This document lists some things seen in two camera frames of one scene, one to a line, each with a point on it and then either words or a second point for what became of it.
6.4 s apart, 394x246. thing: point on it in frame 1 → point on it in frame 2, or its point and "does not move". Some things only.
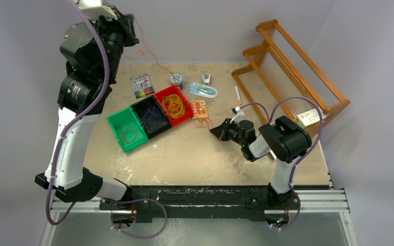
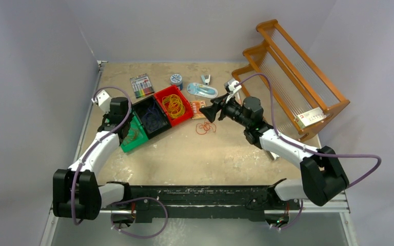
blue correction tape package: [202, 90] does not move
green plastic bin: [127, 129] does not move
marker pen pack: [141, 85] does not move
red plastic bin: [174, 106] does not move
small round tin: [176, 79] does not move
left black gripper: [124, 23] → [106, 116]
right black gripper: [220, 131] → [211, 111]
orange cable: [129, 135] does not move
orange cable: [201, 122] → [202, 129]
